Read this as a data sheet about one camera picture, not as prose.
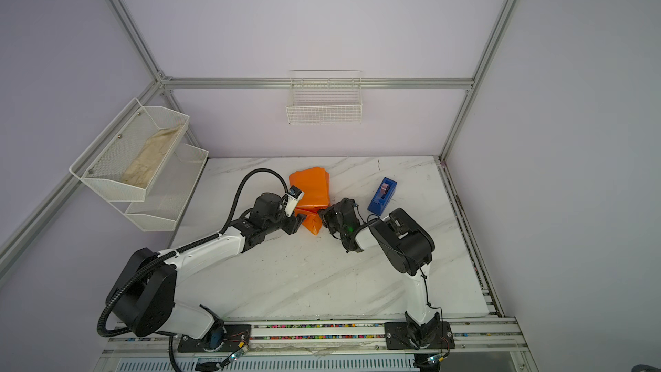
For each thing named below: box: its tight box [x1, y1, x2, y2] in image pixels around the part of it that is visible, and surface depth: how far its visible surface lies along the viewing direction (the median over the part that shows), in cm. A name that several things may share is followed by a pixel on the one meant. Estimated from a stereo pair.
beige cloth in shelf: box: [120, 125, 182, 187], surface depth 81 cm
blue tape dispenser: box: [367, 177, 398, 217], surface depth 103 cm
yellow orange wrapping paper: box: [289, 167, 330, 236], surface depth 103 cm
